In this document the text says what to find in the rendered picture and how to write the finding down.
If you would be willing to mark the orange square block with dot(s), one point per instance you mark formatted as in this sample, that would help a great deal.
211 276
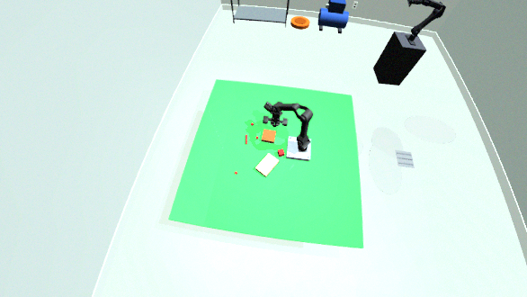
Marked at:
268 136

